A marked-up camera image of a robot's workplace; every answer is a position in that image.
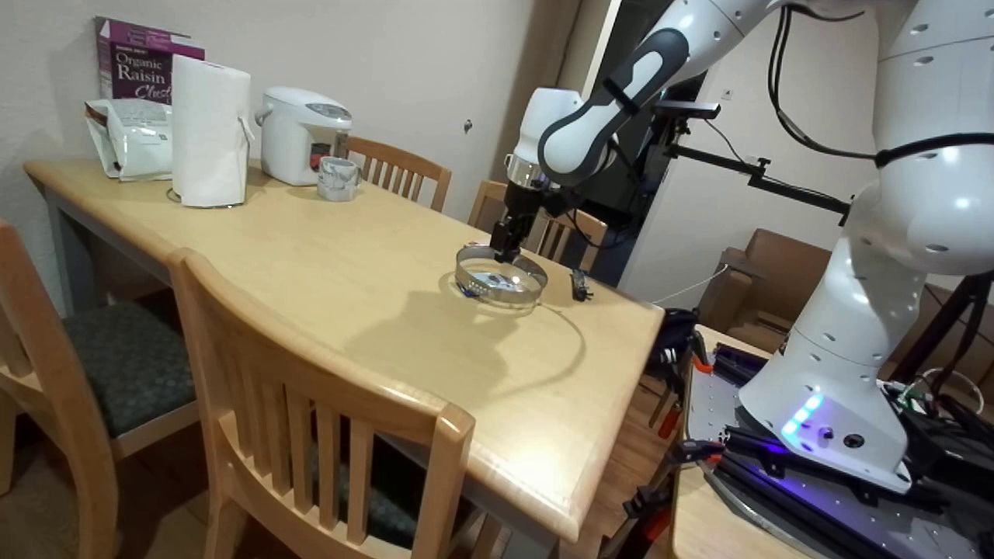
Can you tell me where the far left wooden chair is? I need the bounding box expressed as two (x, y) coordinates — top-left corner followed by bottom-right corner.
(348, 136), (451, 212)

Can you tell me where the left wooden chair grey cushion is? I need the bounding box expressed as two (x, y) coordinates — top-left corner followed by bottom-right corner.
(0, 221), (201, 559)

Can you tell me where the purple raisin box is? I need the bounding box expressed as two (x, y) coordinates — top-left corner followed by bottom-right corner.
(95, 16), (205, 104)

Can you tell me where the white paper towel roll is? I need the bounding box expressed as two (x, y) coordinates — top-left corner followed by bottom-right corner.
(169, 55), (250, 208)

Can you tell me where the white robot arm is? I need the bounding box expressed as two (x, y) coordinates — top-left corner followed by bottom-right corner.
(489, 0), (994, 495)

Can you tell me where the white electric water boiler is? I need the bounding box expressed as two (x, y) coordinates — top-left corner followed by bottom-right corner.
(255, 86), (352, 188)

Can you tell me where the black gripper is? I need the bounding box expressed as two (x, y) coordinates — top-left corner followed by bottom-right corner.
(489, 156), (546, 262)

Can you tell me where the small glass jar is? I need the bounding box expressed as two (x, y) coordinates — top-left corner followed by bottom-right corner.
(315, 156), (360, 201)

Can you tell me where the cardboard box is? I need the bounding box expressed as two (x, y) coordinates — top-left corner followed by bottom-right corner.
(695, 230), (830, 351)

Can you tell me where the far right wooden chair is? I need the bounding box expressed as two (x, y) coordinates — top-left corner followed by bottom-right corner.
(470, 179), (607, 273)

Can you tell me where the near wooden chair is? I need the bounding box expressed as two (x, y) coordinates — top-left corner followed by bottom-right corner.
(166, 253), (476, 559)

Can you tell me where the glass pot lid black knob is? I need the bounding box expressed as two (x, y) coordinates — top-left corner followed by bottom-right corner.
(453, 241), (546, 308)

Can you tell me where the blue white packet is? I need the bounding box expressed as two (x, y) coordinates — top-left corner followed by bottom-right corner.
(476, 273), (521, 294)

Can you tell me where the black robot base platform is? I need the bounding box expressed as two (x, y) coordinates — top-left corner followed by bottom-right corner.
(685, 343), (994, 559)

